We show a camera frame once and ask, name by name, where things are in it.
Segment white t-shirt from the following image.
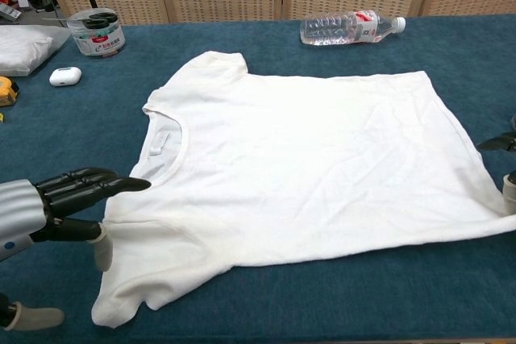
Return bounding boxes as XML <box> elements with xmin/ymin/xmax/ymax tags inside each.
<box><xmin>90</xmin><ymin>50</ymin><xmax>516</xmax><ymax>329</ymax></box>

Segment white earbuds case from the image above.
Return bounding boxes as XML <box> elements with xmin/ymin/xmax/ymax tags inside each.
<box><xmin>48</xmin><ymin>66</ymin><xmax>83</xmax><ymax>87</ymax></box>

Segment yellow tape measure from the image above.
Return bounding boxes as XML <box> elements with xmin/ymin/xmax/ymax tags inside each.
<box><xmin>0</xmin><ymin>76</ymin><xmax>20</xmax><ymax>123</ymax></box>

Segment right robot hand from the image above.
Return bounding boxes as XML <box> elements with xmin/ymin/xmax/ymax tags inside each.
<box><xmin>475</xmin><ymin>130</ymin><xmax>516</xmax><ymax>216</ymax></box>

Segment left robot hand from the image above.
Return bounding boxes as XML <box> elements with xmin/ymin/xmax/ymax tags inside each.
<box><xmin>0</xmin><ymin>167</ymin><xmax>152</xmax><ymax>331</ymax></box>

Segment black-handled scissors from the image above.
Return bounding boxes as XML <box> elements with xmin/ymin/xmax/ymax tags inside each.
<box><xmin>40</xmin><ymin>11</ymin><xmax>119</xmax><ymax>31</ymax></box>

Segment blue table mat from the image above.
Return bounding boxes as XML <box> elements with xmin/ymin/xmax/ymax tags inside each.
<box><xmin>0</xmin><ymin>13</ymin><xmax>516</xmax><ymax>344</ymax></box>

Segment small grey box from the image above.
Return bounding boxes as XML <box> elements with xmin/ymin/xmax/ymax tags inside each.
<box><xmin>0</xmin><ymin>0</ymin><xmax>22</xmax><ymax>23</ymax></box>

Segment white bagged cloth package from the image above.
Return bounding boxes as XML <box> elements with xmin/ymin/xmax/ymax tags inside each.
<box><xmin>0</xmin><ymin>24</ymin><xmax>72</xmax><ymax>77</ymax></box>

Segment clear plastic water bottle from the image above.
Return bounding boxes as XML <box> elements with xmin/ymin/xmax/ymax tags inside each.
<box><xmin>299</xmin><ymin>8</ymin><xmax>407</xmax><ymax>47</ymax></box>

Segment clear round plastic jar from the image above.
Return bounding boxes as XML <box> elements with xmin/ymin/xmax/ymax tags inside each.
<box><xmin>66</xmin><ymin>7</ymin><xmax>127</xmax><ymax>59</ymax></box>

